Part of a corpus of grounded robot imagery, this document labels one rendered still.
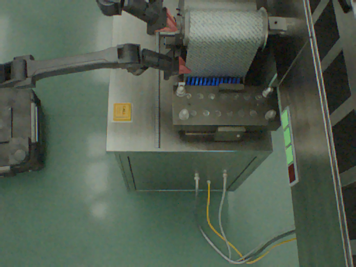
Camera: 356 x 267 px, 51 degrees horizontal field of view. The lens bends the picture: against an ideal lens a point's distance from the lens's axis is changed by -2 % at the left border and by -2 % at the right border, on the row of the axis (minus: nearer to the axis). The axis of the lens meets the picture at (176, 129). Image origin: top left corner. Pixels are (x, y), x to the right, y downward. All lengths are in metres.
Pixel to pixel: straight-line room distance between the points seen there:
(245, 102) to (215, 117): 0.13
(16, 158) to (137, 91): 0.89
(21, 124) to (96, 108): 0.50
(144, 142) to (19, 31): 1.72
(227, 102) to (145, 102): 0.34
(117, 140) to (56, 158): 1.03
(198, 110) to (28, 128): 1.21
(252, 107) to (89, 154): 1.29
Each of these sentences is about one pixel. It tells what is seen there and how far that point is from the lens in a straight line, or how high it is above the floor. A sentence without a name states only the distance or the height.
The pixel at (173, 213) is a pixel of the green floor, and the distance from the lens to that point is 2.33.
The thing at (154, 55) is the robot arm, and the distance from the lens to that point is 1.32.
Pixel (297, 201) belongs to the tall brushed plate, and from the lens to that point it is 1.21.
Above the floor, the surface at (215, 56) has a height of 1.18.
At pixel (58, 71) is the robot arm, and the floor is 1.17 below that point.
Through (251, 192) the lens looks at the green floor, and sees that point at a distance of 2.42.
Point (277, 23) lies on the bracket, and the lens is 1.32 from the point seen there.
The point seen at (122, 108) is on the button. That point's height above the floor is 0.92.
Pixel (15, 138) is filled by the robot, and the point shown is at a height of 0.28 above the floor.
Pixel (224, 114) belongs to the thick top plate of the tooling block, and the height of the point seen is 1.03.
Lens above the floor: 2.30
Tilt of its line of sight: 69 degrees down
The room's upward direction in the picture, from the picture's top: 9 degrees clockwise
